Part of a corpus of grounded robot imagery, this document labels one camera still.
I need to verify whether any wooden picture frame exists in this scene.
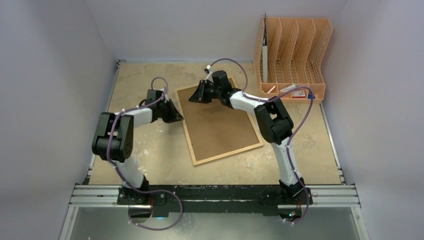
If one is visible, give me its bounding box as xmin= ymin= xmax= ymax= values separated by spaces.
xmin=174 ymin=76 xmax=265 ymax=167

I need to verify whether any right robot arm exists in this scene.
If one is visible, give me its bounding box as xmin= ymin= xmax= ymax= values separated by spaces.
xmin=189 ymin=69 xmax=305 ymax=204

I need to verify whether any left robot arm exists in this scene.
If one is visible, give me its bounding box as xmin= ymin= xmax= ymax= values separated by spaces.
xmin=91 ymin=88 xmax=184 ymax=205

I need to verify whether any white folder in organizer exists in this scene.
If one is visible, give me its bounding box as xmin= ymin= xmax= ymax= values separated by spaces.
xmin=261 ymin=12 xmax=269 ymax=84

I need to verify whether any white marker pen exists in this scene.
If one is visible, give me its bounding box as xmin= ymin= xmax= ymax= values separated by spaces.
xmin=278 ymin=84 xmax=298 ymax=94

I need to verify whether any red white small box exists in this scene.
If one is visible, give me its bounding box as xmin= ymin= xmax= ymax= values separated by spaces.
xmin=292 ymin=90 xmax=307 ymax=98

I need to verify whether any orange desk file organizer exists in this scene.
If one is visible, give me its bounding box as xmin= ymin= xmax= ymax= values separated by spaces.
xmin=253 ymin=17 xmax=333 ymax=104

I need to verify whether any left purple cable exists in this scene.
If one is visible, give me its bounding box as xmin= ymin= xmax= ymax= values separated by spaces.
xmin=105 ymin=77 xmax=184 ymax=232

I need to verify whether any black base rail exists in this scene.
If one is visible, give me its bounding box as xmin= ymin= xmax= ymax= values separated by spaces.
xmin=68 ymin=183 xmax=360 ymax=220

